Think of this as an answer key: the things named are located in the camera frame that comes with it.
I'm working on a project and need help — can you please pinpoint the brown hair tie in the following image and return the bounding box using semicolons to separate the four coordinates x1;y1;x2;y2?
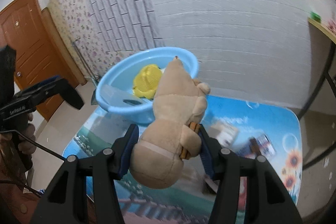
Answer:
249;137;262;156

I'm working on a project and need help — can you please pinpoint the clear floss pick box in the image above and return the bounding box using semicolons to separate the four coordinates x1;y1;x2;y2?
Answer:
236;134;276;159

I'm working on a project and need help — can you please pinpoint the clear toothpick box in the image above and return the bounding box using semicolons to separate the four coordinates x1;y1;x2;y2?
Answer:
100;85;146;107

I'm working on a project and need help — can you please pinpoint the tan plush bear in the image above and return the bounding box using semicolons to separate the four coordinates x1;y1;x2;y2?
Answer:
129;57;211;189

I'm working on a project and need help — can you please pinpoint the white plush with yellow hood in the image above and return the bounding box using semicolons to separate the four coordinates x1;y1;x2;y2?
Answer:
133;64;163;100

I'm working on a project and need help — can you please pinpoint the person left hand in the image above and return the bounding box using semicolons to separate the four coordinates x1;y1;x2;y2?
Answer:
18;113;37;158

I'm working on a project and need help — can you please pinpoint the brown wooden door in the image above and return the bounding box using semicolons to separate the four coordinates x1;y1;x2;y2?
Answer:
0;0;87;122

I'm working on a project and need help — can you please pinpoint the blue plastic basin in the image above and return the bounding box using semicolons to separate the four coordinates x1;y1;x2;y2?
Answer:
96;47;199;124

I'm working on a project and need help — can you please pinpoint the wooden side desk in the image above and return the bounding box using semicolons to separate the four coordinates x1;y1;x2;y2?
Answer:
307;18;336;44

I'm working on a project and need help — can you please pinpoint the green small box on desk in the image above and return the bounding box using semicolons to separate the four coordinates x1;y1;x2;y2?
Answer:
310;11;321;23

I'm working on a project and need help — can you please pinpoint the black cable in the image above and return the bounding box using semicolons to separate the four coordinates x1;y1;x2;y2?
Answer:
0;129;66;162

